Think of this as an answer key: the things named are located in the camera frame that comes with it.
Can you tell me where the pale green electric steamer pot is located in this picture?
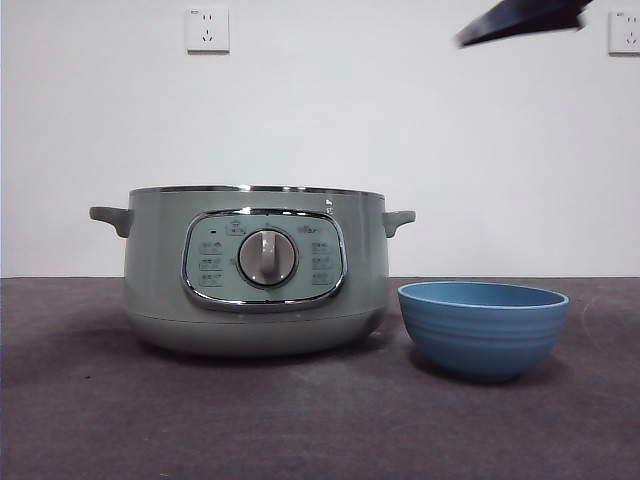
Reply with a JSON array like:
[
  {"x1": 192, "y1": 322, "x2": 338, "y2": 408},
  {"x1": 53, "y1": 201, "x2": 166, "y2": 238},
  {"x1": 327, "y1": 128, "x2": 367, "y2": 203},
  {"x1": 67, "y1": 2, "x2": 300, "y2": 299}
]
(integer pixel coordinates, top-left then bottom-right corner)
[{"x1": 89, "y1": 184, "x2": 417, "y2": 357}]

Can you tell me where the blue ribbed bowl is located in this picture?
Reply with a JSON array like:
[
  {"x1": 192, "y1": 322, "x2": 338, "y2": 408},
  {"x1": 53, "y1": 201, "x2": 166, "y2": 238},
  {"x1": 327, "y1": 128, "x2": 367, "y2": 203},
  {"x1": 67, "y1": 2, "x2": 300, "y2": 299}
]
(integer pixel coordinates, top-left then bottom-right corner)
[{"x1": 397, "y1": 280, "x2": 571, "y2": 385}]

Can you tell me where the white wall power socket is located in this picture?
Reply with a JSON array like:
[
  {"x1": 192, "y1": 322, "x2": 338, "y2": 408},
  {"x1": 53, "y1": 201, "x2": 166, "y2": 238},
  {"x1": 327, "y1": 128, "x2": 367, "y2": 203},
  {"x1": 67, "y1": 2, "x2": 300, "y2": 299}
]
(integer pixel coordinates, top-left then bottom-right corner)
[
  {"x1": 607, "y1": 10, "x2": 640, "y2": 56},
  {"x1": 186, "y1": 6, "x2": 232, "y2": 55}
]

